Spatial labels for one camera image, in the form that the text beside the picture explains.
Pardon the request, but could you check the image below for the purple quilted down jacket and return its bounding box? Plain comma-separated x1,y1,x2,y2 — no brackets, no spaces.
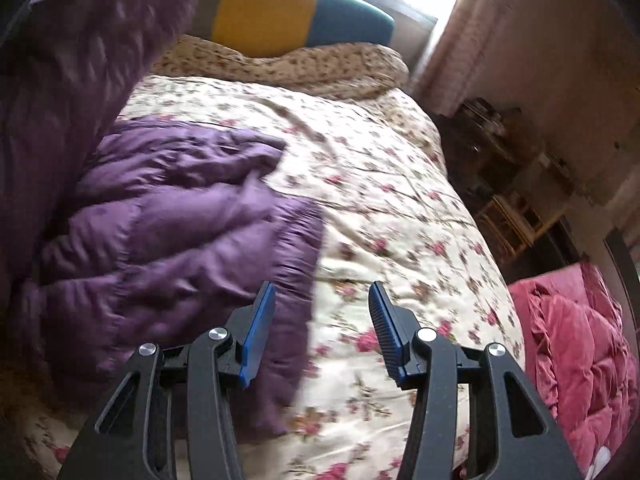
1,0,323,438

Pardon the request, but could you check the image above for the pink quilted blanket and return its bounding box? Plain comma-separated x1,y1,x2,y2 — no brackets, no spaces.
509,262,639,479

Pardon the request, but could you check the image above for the wooden chair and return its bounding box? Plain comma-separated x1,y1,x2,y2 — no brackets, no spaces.
474,193,562,266

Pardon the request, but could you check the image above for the floral bed quilt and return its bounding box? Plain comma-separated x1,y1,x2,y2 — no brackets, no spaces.
18,76,523,479

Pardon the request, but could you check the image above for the cluttered wooden desk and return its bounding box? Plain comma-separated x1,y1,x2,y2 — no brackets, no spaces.
434,98,575,226

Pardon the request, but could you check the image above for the right floral curtain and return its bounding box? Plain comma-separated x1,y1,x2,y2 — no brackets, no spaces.
409,0,508,116

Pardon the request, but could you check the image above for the floral pillow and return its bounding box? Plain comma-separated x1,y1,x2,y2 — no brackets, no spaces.
152,35,409,101

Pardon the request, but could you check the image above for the grey yellow teal headboard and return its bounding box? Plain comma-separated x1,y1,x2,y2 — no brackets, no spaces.
188,0,395,58

